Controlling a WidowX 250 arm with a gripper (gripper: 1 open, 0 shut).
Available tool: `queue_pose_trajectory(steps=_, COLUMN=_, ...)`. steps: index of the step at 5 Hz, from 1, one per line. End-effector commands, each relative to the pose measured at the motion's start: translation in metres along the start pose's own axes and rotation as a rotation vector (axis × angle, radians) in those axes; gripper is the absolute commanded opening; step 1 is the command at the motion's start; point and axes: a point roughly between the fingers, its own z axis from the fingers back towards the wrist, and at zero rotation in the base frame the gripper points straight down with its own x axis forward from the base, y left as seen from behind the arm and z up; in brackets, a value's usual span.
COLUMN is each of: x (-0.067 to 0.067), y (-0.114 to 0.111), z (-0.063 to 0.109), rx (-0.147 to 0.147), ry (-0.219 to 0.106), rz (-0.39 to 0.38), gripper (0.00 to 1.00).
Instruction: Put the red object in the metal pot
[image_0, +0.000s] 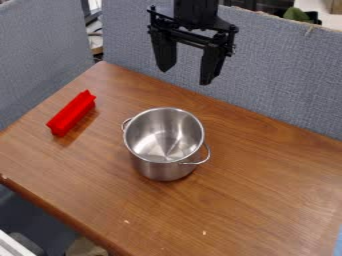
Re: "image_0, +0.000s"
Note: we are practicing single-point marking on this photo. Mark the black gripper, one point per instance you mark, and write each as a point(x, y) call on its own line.
point(190, 22)

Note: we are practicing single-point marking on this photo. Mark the red rectangular block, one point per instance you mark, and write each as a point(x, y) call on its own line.
point(71, 113)

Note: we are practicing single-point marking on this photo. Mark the stainless steel pot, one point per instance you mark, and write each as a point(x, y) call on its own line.
point(166, 141)

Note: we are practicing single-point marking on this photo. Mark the green object behind partition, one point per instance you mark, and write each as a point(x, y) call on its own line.
point(295, 14)

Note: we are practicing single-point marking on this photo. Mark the grey fabric partition right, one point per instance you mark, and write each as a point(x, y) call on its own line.
point(285, 73)

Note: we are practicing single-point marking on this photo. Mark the grey fabric partition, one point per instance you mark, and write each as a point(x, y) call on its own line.
point(285, 73)
point(44, 52)

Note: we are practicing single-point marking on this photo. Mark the grey fabric partition left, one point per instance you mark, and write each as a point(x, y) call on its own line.
point(44, 52)

